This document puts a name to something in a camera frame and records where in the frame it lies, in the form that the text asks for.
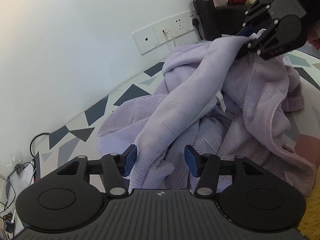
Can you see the lavender ribbed pajama garment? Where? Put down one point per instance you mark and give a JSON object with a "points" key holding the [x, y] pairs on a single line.
{"points": [[218, 104]]}

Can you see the black nightstand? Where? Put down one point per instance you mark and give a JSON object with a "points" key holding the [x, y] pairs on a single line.
{"points": [[229, 18]]}

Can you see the black thermos bottle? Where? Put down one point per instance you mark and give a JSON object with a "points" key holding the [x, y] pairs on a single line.
{"points": [[205, 9]]}

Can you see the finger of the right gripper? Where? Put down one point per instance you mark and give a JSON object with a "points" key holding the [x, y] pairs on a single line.
{"points": [[256, 15], [270, 37]]}

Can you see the white wall socket panel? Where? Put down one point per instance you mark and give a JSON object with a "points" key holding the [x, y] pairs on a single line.
{"points": [[163, 31]]}

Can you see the person right hand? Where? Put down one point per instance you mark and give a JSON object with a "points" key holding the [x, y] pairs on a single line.
{"points": [[314, 35]]}

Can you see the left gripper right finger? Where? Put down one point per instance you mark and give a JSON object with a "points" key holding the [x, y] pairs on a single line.
{"points": [[206, 168]]}

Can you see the black power strip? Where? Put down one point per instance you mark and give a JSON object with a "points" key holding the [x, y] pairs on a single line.
{"points": [[37, 167]]}

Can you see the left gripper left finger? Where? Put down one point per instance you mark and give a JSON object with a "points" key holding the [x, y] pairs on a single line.
{"points": [[115, 168]]}

